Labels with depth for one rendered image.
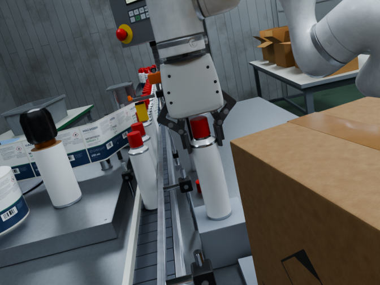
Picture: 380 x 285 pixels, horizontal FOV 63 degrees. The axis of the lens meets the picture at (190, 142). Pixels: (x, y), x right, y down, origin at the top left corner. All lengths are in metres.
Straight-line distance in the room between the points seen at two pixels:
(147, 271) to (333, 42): 0.62
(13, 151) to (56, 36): 4.52
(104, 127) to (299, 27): 0.75
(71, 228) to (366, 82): 0.81
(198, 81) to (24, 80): 5.55
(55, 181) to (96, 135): 0.26
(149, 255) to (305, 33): 0.61
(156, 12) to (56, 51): 5.21
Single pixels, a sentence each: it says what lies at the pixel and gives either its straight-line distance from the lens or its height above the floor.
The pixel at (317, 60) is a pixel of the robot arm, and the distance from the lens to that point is 0.81.
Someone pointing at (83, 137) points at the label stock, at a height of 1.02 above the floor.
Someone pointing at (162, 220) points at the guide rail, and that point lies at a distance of 0.60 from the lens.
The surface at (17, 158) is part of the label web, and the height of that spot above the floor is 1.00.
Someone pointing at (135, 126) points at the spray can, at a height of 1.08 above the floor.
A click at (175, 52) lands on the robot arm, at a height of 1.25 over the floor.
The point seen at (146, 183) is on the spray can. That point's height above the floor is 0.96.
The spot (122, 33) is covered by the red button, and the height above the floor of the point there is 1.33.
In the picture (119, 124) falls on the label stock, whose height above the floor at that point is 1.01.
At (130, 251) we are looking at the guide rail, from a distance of 0.63.
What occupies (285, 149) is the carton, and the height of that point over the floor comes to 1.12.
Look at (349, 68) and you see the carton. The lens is 2.61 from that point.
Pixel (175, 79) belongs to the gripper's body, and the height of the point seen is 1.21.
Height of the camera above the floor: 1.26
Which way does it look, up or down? 18 degrees down
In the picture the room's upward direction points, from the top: 13 degrees counter-clockwise
